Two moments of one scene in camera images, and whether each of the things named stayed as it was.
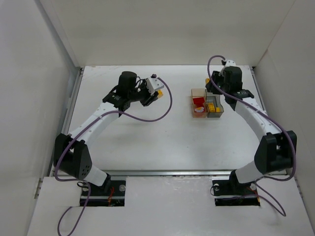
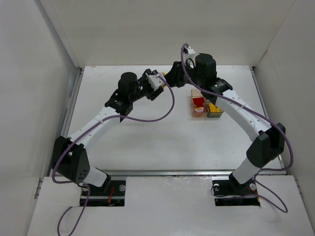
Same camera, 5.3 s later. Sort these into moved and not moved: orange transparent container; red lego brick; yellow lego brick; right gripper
Moved: right gripper
Not moved: orange transparent container; yellow lego brick; red lego brick
